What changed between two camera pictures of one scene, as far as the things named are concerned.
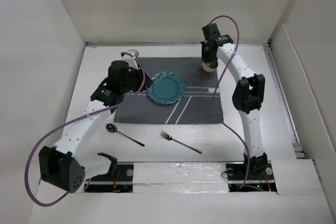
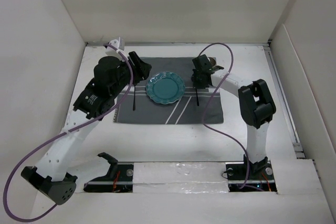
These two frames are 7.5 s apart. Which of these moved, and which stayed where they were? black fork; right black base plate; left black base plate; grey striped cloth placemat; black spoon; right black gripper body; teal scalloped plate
Moved: right black gripper body; black fork; black spoon
Stayed: teal scalloped plate; left black base plate; grey striped cloth placemat; right black base plate
